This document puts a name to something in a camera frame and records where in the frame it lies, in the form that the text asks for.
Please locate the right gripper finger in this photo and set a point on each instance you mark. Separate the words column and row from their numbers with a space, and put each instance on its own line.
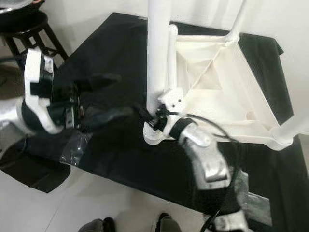
column 145, row 113

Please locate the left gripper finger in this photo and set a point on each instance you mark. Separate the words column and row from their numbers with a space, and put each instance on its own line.
column 99, row 82
column 111, row 117

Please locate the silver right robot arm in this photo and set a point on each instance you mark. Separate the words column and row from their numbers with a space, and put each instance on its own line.
column 207, row 159

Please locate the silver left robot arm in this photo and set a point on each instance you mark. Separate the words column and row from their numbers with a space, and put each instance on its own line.
column 12, row 125

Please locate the clear tape patch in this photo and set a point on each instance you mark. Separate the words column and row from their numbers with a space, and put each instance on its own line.
column 75, row 147
column 253, row 203

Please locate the black tablecloth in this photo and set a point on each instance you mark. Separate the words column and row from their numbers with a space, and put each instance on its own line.
column 125, row 169

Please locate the cream plastic table top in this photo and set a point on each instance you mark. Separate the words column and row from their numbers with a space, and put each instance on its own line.
column 231, row 87

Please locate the black round stool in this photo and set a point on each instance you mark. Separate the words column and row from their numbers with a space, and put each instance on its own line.
column 24, row 26

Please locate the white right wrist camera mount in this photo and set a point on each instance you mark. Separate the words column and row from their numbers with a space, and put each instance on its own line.
column 174, row 99

